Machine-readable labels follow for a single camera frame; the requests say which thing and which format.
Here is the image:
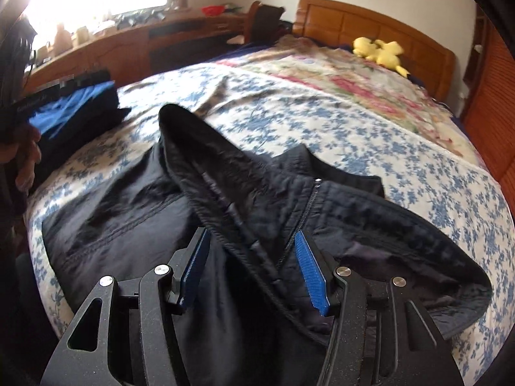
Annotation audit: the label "wooden wardrobe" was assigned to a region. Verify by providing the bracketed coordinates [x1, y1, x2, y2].
[459, 4, 515, 194]

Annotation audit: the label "folded blue and black clothes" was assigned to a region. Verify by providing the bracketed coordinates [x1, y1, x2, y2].
[28, 76, 131, 188]

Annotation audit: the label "wooden cabinet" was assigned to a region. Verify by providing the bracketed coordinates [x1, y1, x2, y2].
[24, 12, 258, 89]

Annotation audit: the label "dark wooden chair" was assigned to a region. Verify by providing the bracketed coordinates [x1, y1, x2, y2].
[245, 1, 288, 45]

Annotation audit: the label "pink floral quilt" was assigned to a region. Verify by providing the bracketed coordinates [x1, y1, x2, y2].
[217, 34, 475, 157]

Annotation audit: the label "blue floral bed sheet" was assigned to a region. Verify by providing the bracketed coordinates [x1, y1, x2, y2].
[24, 62, 515, 371]

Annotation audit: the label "wooden bed headboard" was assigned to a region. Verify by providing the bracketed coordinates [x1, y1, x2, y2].
[292, 0, 457, 105]

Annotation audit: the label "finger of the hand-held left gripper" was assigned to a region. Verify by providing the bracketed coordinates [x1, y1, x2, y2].
[56, 69, 111, 89]

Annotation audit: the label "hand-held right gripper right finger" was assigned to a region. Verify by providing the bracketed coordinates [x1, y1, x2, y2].
[295, 231, 461, 386]

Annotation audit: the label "yellow plush toy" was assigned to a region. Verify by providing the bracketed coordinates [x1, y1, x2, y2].
[353, 37, 410, 77]

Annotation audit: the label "person's left hand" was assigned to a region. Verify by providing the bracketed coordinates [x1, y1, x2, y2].
[16, 123, 43, 191]

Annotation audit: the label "pale bottle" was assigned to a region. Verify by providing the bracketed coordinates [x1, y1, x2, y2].
[54, 24, 73, 51]

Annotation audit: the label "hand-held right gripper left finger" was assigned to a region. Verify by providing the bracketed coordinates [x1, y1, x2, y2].
[40, 228, 212, 386]

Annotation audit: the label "black jacket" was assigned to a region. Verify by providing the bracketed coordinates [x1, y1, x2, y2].
[40, 104, 495, 386]

